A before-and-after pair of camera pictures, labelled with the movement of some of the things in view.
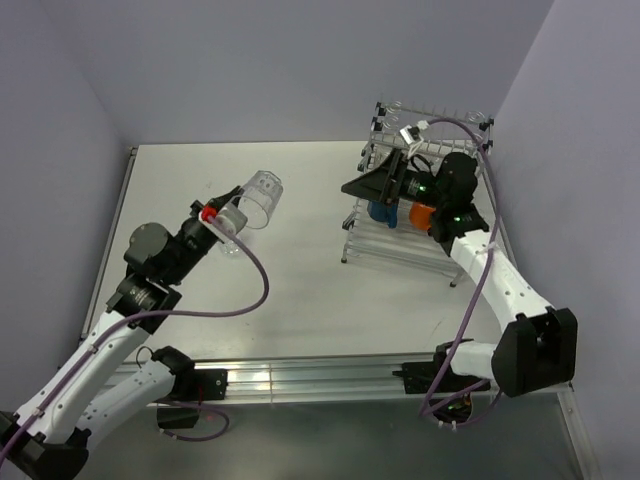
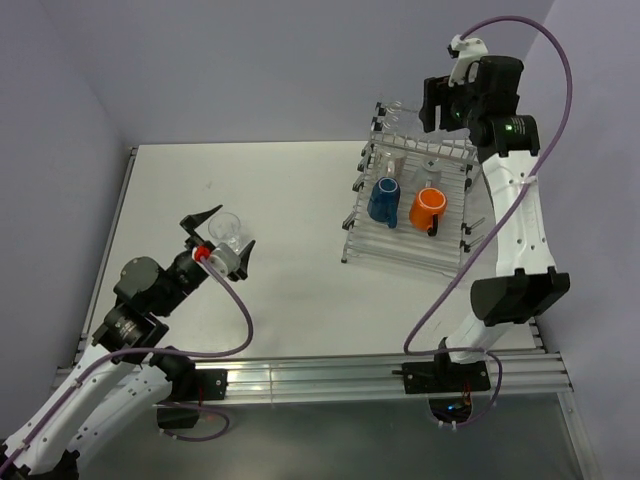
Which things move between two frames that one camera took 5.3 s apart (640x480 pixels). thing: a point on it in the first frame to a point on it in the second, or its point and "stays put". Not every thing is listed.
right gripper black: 377,184 to 434,91
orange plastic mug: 420,216 stays put
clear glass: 260,197 to 407,122
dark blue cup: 380,211 stays put
